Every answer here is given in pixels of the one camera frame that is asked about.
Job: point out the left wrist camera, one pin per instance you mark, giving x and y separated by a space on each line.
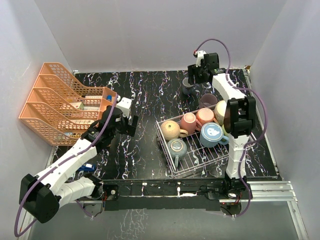
124 105

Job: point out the brown ceramic mug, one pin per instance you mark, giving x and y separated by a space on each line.
171 130

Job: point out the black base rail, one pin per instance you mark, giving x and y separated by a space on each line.
169 194

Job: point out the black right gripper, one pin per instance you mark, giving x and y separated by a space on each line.
192 70

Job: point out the salmon pink speckled mug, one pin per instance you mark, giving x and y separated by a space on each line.
205 115

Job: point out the light blue mug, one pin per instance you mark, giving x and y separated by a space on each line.
212 134

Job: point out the aluminium frame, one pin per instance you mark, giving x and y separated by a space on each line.
262 191

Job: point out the green white box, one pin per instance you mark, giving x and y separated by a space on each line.
77 105

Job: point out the orange plastic file organizer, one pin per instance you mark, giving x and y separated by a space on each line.
47 110

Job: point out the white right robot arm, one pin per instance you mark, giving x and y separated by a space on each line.
239 117

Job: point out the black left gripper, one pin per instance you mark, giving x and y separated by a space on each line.
130 129

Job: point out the small white grey mug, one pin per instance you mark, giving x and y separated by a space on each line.
187 88

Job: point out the grey green mug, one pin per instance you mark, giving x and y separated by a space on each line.
177 150

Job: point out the cream floral mug green inside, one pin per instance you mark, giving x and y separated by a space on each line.
219 112

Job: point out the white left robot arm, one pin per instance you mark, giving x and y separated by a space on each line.
44 194

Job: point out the yellow green mug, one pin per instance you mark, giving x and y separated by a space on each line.
225 130

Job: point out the pink mug cream inside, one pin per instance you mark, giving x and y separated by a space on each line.
190 123

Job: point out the white wire dish rack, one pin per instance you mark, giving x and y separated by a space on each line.
192 141

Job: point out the mauve purple mug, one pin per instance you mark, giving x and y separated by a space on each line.
207 100

